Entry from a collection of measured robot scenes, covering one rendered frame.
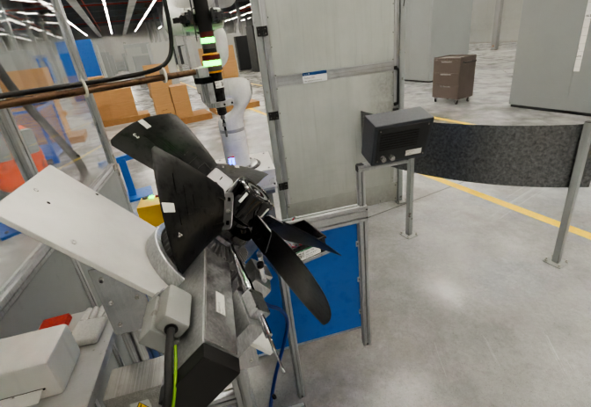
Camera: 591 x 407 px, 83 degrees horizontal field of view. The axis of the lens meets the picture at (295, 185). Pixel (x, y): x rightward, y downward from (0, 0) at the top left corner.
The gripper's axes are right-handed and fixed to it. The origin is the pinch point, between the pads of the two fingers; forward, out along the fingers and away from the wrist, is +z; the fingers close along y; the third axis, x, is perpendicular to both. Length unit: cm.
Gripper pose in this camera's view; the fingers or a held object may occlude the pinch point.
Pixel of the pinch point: (201, 16)
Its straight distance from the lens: 91.6
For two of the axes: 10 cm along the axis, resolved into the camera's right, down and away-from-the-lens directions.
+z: 2.3, 3.8, -9.0
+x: -1.1, -9.1, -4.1
